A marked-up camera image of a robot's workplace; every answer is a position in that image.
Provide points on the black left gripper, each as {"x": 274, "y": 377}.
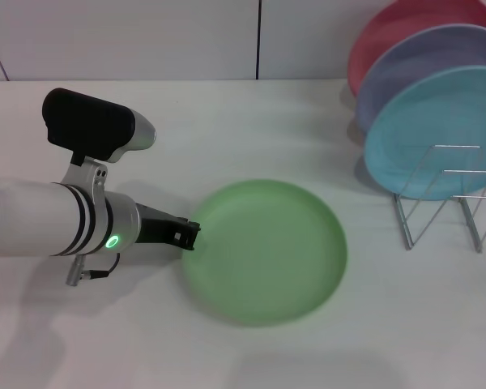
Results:
{"x": 156, "y": 229}

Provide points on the green plastic plate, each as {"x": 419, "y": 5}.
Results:
{"x": 267, "y": 255}

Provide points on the blue plastic plate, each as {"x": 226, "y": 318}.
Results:
{"x": 429, "y": 121}

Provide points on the purple plastic plate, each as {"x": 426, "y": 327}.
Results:
{"x": 409, "y": 65}

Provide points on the red plastic plate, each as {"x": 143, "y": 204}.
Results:
{"x": 393, "y": 28}

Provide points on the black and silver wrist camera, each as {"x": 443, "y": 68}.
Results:
{"x": 85, "y": 121}

